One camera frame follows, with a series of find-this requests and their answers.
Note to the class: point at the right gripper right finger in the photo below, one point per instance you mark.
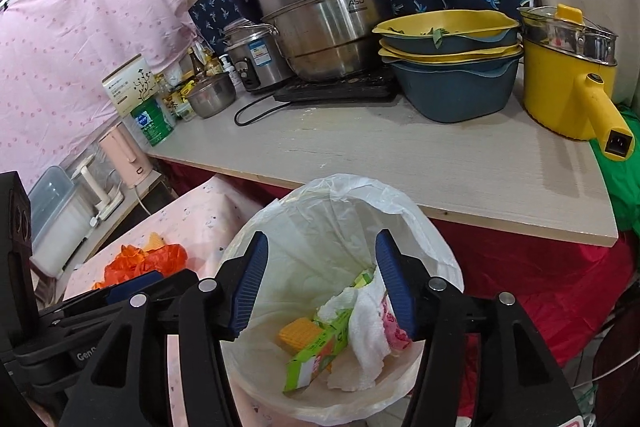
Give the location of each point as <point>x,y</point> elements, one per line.
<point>519,382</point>

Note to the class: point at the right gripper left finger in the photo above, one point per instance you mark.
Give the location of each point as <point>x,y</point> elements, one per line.
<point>126,381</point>

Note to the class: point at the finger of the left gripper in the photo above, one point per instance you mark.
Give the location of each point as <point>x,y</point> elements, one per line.
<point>125,290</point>

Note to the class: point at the orange plastic bag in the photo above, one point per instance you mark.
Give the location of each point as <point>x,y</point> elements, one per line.
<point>132,262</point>

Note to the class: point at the orange foam net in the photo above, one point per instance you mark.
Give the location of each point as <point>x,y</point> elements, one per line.
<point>155,242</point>
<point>297,335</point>

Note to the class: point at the pink flower paper cup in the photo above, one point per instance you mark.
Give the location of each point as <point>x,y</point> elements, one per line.
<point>396,337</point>

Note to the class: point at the white tissue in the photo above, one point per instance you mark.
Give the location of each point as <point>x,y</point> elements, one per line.
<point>358,366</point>

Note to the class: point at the white lined trash bin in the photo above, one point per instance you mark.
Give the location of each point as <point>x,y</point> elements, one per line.
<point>320,237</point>

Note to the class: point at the white dish box grey lid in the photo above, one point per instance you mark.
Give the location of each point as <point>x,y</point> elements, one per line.
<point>60,221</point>

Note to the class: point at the white glass kettle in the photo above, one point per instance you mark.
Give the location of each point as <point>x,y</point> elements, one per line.
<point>109,201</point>

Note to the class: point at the pink patterned tablecloth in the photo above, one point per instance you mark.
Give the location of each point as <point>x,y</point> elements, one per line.
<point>204,222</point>

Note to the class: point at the red cloth skirt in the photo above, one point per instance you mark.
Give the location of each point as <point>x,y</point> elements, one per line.
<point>567,289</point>

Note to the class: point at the pink electric kettle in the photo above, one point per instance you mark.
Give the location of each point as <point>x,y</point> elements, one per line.
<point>131,163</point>

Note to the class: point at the green tin can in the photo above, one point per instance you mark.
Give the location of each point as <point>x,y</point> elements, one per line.
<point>153,120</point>

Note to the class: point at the beige cardboard box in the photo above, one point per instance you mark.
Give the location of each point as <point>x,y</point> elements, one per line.
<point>130,85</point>

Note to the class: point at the small steel lidded pot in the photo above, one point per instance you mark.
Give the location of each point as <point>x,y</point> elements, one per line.
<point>211,96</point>

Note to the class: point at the white countertop board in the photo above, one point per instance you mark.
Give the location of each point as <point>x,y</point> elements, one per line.
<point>501,172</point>

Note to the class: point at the condiment bottles group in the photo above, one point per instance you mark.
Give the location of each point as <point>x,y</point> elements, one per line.
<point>177,80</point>

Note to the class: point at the green plastic bag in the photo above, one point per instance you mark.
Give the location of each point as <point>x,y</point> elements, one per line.
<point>622,178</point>

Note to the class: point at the steel rice cooker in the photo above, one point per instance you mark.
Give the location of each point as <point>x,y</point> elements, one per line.
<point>256,55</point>

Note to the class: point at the pink dotted curtain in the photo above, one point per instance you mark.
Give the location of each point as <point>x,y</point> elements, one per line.
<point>55,55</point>

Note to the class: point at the black induction cooktop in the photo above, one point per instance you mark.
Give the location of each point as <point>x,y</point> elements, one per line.
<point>360,88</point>

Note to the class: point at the stacked blue yellow basins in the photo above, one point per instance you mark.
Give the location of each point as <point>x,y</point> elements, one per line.
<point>453,65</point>

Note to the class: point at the yellow electric cooking pot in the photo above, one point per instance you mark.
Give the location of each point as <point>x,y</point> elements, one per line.
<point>569,76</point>

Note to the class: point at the large steel steamer pot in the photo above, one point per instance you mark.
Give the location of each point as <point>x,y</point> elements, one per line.
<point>325,39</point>

